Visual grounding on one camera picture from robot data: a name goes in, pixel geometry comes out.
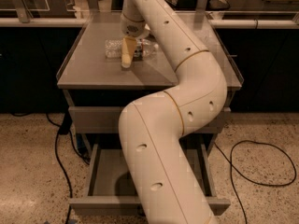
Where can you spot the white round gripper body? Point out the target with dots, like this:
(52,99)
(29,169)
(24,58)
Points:
(133,28)

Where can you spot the clear plastic water bottle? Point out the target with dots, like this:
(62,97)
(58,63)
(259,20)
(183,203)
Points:
(144,49)

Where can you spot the closed upper grey drawer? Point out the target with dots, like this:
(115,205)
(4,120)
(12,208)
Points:
(104,119)

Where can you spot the open lower grey drawer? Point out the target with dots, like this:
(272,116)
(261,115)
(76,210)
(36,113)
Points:
(110,190)

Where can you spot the grey drawer cabinet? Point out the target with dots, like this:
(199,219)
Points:
(89,78)

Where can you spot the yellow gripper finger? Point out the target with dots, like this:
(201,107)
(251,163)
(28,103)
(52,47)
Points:
(127,51)

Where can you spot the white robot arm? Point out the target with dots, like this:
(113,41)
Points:
(150,127)

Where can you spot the white horizontal rail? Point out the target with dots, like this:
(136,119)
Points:
(218,24)

